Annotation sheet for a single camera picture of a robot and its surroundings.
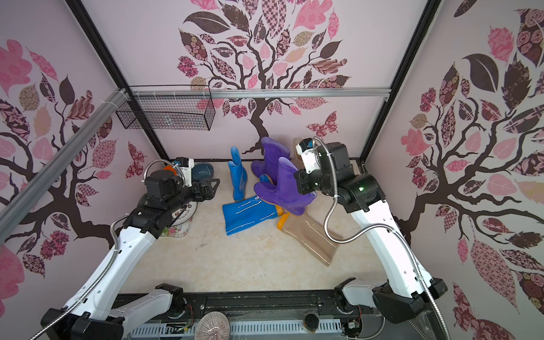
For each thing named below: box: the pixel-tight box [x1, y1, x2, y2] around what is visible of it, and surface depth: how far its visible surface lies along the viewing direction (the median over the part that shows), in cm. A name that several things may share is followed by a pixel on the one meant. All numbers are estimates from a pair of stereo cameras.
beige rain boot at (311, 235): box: [276, 208, 341, 268], surface depth 89 cm
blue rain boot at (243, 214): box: [222, 195, 285, 236], surface depth 97 cm
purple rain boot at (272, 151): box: [250, 136, 291, 185], surface depth 96 cm
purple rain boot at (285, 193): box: [253, 156, 317, 217], surface depth 76 cm
